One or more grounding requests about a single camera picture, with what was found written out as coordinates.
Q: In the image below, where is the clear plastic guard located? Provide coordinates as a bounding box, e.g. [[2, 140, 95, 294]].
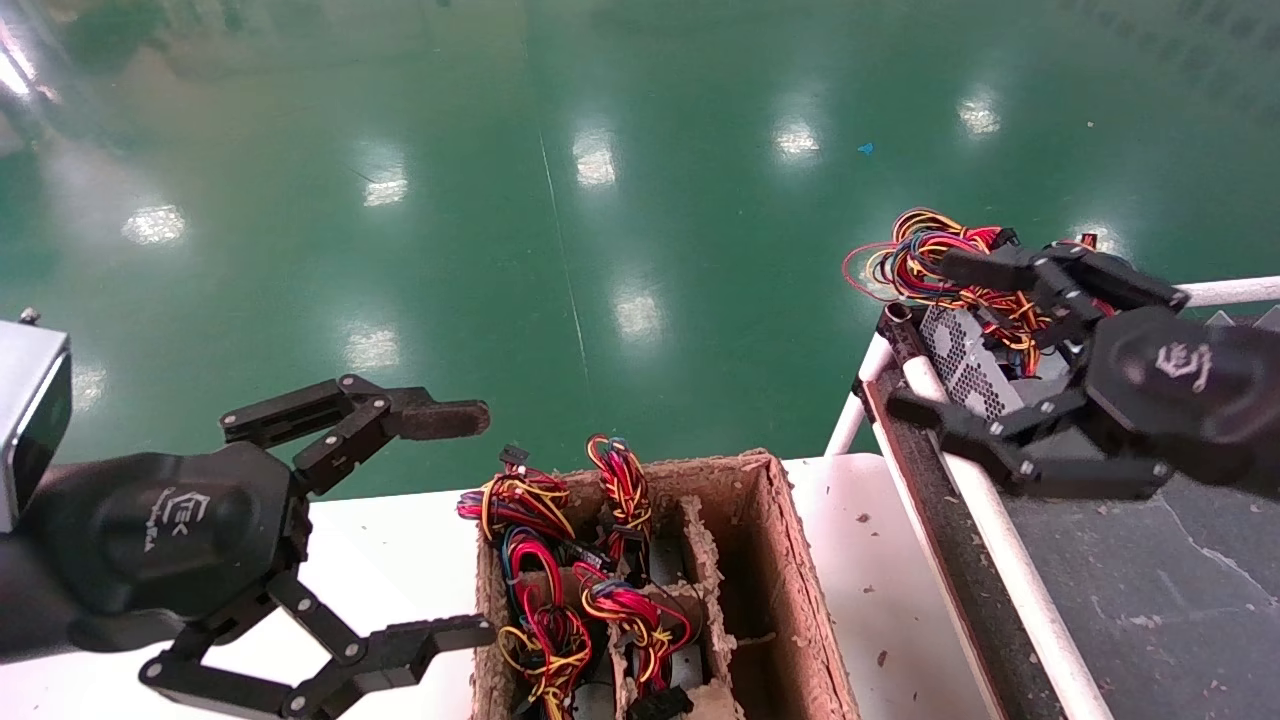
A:
[[1205, 305, 1280, 333]]

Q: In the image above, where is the large multicolour wire bundle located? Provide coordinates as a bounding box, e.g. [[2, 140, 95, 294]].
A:
[[843, 207, 1051, 378]]

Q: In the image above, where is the grey perforated power supply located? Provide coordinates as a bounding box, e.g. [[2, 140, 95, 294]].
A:
[[918, 303, 1086, 426]]

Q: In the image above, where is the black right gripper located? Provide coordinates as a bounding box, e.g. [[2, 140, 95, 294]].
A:
[[885, 243, 1265, 501]]

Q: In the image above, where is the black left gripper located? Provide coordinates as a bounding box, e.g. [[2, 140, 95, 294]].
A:
[[30, 375, 496, 719]]

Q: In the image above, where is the short white conveyor rail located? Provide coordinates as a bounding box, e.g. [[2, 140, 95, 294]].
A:
[[1175, 276, 1280, 309]]

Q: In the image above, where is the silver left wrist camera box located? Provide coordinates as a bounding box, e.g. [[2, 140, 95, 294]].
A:
[[0, 320, 73, 534]]

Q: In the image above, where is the black conveyor belt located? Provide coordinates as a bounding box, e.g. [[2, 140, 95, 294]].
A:
[[862, 300, 1280, 720]]

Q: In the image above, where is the brown cardboard divider box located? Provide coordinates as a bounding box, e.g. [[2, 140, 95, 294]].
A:
[[470, 450, 861, 720]]

